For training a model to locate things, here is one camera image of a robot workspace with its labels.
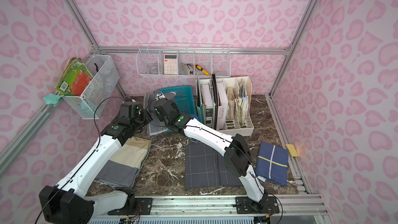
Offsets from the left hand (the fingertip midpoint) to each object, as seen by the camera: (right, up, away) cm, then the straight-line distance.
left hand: (148, 111), depth 80 cm
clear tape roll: (-3, +25, +16) cm, 29 cm away
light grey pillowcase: (+4, -8, -1) cm, 9 cm away
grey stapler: (+18, +27, +18) cm, 37 cm away
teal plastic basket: (+13, +9, +38) cm, 41 cm away
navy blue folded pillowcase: (+66, -29, +5) cm, 72 cm away
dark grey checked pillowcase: (+27, -30, +4) cm, 40 cm away
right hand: (+7, +4, 0) cm, 8 cm away
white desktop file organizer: (+49, +12, +11) cm, 51 cm away
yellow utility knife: (+25, +27, +19) cm, 42 cm away
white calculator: (+8, +29, +15) cm, 33 cm away
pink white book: (+38, +2, -3) cm, 38 cm away
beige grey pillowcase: (-15, -31, +4) cm, 34 cm away
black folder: (+35, +6, -3) cm, 35 cm away
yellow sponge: (+82, -24, +14) cm, 87 cm away
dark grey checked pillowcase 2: (+41, -33, +2) cm, 53 cm away
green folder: (+27, +2, -5) cm, 28 cm away
